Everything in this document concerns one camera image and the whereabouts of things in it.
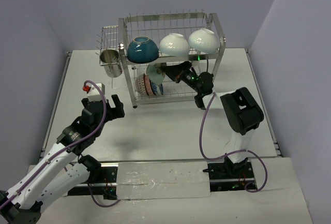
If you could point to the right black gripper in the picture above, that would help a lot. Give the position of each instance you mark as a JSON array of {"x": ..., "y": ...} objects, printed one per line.
[{"x": 178, "y": 72}]

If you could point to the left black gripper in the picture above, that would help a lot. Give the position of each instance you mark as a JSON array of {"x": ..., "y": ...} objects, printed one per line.
[{"x": 104, "y": 110}]

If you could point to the pale green bowl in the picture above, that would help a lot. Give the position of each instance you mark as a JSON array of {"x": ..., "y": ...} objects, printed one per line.
[{"x": 155, "y": 73}]

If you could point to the blue patterned bowl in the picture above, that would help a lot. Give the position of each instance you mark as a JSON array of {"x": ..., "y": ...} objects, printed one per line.
[{"x": 157, "y": 89}]

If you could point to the white bowl top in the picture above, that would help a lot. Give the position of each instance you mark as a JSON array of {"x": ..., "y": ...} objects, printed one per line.
[{"x": 174, "y": 44}]

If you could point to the floral patterned dark bowl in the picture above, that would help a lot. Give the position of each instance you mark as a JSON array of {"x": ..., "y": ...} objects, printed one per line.
[{"x": 147, "y": 84}]

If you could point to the geometric patterned bowl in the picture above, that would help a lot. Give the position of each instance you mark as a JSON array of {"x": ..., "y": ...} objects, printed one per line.
[{"x": 140, "y": 85}]

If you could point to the teal bowl tan interior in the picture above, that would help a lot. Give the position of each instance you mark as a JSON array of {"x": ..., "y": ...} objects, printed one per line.
[{"x": 142, "y": 50}]

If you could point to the white bowl dark rim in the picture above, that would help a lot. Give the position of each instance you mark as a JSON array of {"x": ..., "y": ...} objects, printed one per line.
[{"x": 204, "y": 40}]

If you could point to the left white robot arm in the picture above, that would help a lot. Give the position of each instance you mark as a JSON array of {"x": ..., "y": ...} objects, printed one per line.
[{"x": 63, "y": 167}]

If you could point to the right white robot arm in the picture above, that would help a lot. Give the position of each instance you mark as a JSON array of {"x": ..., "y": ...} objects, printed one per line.
[{"x": 243, "y": 113}]

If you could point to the steel two-tier dish rack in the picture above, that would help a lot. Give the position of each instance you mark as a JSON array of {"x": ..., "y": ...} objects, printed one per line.
[{"x": 170, "y": 57}]

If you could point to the steel utensil cup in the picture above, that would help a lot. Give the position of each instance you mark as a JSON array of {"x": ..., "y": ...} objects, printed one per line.
[{"x": 109, "y": 59}]

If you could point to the white taped board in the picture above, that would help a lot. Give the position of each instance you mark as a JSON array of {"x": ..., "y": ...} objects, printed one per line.
[{"x": 162, "y": 180}]

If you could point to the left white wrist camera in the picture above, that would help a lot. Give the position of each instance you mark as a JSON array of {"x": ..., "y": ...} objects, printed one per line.
[{"x": 94, "y": 91}]

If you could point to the wire side basket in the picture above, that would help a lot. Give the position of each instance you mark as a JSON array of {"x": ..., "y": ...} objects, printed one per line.
[{"x": 108, "y": 38}]

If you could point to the black mounting rail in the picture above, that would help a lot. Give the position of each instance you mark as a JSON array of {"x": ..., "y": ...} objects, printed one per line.
[{"x": 104, "y": 186}]

